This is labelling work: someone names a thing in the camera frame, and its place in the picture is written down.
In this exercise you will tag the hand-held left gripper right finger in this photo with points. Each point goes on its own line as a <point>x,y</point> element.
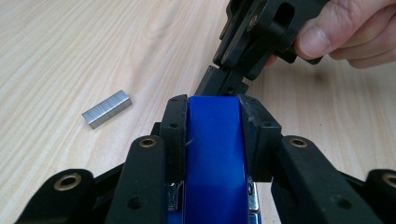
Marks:
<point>308,186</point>

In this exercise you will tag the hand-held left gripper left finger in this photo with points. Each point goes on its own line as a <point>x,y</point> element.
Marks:
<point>143,180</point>

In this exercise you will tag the blue stapler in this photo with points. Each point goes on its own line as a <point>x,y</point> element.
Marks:
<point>214,155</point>

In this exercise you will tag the silver staple strip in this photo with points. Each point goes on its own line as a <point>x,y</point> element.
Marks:
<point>107,109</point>

